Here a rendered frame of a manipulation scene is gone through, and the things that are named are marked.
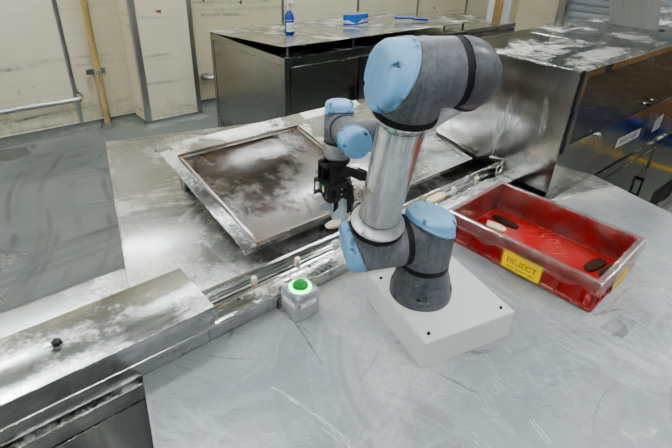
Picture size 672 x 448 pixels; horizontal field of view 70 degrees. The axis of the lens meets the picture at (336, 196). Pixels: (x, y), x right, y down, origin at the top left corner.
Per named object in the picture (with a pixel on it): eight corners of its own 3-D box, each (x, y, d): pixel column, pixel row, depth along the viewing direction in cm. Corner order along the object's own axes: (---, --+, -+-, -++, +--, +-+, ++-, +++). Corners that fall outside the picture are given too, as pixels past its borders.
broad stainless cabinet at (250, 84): (286, 193, 346) (284, 47, 296) (216, 145, 414) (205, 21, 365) (454, 135, 457) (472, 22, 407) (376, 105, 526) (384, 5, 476)
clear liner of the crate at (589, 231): (593, 316, 124) (604, 287, 119) (439, 235, 154) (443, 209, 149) (639, 265, 144) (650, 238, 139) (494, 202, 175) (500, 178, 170)
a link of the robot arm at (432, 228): (460, 270, 111) (470, 220, 104) (406, 278, 107) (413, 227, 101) (436, 241, 121) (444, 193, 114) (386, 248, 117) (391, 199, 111)
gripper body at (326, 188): (312, 195, 134) (313, 156, 129) (336, 186, 139) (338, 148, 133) (330, 206, 129) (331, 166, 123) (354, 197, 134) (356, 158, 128)
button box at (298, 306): (295, 335, 120) (295, 301, 114) (277, 317, 125) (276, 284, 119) (321, 321, 124) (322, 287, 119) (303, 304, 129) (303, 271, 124)
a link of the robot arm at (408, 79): (408, 276, 109) (485, 56, 72) (345, 286, 106) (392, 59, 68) (390, 237, 118) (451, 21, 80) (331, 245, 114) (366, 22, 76)
